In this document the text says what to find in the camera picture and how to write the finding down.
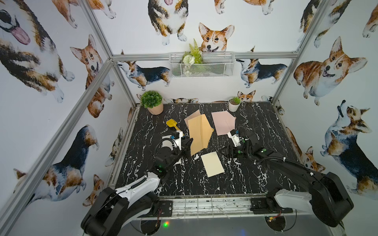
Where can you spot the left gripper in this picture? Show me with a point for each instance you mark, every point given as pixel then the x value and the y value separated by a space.
pixel 183 144

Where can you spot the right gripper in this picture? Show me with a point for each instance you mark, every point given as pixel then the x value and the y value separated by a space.
pixel 227 148

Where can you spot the pink envelope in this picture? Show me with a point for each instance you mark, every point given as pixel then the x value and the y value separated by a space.
pixel 224 122

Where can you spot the brown kraft envelope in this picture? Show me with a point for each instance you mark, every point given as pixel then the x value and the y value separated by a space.
pixel 200 131

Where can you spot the cream letter paper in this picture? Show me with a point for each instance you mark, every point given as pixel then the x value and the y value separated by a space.
pixel 212 164

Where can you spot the pink lined letter paper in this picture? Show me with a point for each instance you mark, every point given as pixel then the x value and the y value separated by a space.
pixel 193 115

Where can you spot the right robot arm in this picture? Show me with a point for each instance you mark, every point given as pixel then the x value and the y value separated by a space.
pixel 323 194

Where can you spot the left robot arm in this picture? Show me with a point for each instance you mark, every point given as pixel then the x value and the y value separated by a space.
pixel 115 208

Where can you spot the white envelope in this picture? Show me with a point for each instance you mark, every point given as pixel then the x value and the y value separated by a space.
pixel 176 138

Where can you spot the yellow toy shovel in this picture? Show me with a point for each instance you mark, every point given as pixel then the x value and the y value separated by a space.
pixel 172 124

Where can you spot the small plant in white pot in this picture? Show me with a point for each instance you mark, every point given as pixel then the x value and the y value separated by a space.
pixel 233 104

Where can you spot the green plant in terracotta pot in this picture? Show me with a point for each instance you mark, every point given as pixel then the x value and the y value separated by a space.
pixel 152 101

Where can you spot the fern and white flower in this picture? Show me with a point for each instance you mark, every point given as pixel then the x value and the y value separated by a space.
pixel 192 57

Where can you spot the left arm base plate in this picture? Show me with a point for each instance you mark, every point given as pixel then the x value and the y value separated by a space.
pixel 163 208

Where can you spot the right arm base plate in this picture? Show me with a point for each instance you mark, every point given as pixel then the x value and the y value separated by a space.
pixel 263 205

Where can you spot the white wire wall basket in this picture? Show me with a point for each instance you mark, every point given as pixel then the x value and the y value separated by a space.
pixel 211 65

